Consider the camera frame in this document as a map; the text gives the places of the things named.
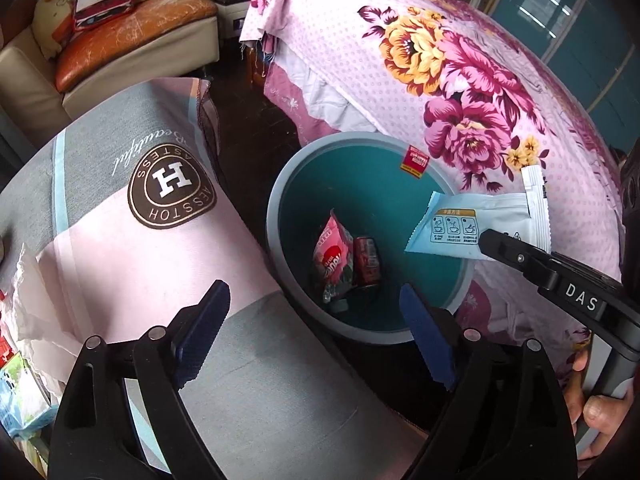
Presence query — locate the red drink can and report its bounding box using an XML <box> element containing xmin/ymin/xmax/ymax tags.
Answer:
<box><xmin>352</xmin><ymin>236</ymin><xmax>383</xmax><ymax>288</ymax></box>

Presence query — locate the white sachet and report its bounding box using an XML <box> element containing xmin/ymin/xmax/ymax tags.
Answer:
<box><xmin>520</xmin><ymin>165</ymin><xmax>552</xmax><ymax>253</ymax></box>

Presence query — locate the pink snack packet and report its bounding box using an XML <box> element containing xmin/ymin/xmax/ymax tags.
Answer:
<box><xmin>312</xmin><ymin>210</ymin><xmax>357</xmax><ymax>306</ymax></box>

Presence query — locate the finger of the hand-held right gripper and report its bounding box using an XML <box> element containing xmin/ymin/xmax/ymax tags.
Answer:
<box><xmin>478</xmin><ymin>229</ymin><xmax>627</xmax><ymax>327</ymax></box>

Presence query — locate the cream armchair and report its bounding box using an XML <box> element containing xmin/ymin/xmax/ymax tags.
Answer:
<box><xmin>0</xmin><ymin>0</ymin><xmax>221</xmax><ymax>121</ymax></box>

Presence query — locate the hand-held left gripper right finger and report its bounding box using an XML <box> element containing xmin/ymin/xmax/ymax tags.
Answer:
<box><xmin>399</xmin><ymin>282</ymin><xmax>582</xmax><ymax>480</ymax></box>

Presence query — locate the pink floral blanket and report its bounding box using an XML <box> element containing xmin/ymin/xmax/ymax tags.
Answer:
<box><xmin>239</xmin><ymin>0</ymin><xmax>632</xmax><ymax>386</ymax></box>

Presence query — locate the yellow printed pillow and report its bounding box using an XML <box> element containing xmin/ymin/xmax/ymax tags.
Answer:
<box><xmin>32</xmin><ymin>0</ymin><xmax>83</xmax><ymax>61</ymax></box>

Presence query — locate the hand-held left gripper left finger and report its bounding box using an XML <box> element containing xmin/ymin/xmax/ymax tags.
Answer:
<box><xmin>47</xmin><ymin>280</ymin><xmax>232</xmax><ymax>480</ymax></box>

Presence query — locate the teal cabinet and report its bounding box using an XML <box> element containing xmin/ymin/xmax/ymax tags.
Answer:
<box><xmin>480</xmin><ymin>0</ymin><xmax>640</xmax><ymax>161</ymax></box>

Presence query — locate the black media stand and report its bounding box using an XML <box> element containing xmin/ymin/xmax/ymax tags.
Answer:
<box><xmin>215</xmin><ymin>0</ymin><xmax>281</xmax><ymax>41</ymax></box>

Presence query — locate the light blue packet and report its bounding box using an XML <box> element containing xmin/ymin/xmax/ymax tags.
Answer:
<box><xmin>404</xmin><ymin>191</ymin><xmax>532</xmax><ymax>261</ymax></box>

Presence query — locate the grey teal waste bin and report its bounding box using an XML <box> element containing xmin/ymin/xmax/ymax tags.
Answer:
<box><xmin>265</xmin><ymin>131</ymin><xmax>476</xmax><ymax>345</ymax></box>

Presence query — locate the white crumpled tissue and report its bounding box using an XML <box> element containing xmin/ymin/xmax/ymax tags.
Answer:
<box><xmin>0</xmin><ymin>245</ymin><xmax>76</xmax><ymax>391</ymax></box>

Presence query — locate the person's right hand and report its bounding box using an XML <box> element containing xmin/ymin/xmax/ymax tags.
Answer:
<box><xmin>564</xmin><ymin>349</ymin><xmax>637</xmax><ymax>460</ymax></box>

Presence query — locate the orange leather cushion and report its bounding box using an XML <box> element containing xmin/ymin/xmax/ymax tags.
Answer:
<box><xmin>55</xmin><ymin>0</ymin><xmax>218</xmax><ymax>93</ymax></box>

